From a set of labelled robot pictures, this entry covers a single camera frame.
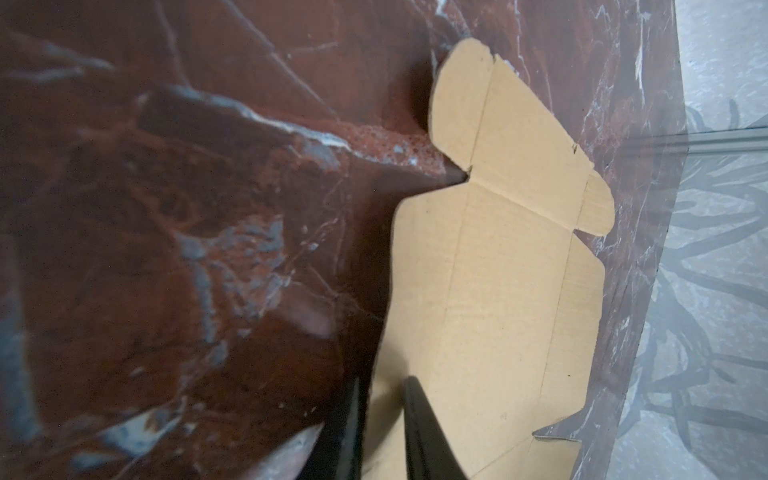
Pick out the brown cardboard box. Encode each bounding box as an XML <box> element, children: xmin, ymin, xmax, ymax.
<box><xmin>362</xmin><ymin>38</ymin><xmax>615</xmax><ymax>479</ymax></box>

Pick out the aluminium cage frame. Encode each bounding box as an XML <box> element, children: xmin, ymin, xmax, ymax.
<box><xmin>620</xmin><ymin>126</ymin><xmax>767</xmax><ymax>156</ymax></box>

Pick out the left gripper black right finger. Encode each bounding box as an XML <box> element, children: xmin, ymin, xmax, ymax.
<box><xmin>403</xmin><ymin>376</ymin><xmax>468</xmax><ymax>480</ymax></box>

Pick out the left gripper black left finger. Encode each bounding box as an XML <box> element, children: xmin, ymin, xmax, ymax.
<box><xmin>298</xmin><ymin>378</ymin><xmax>362</xmax><ymax>480</ymax></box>

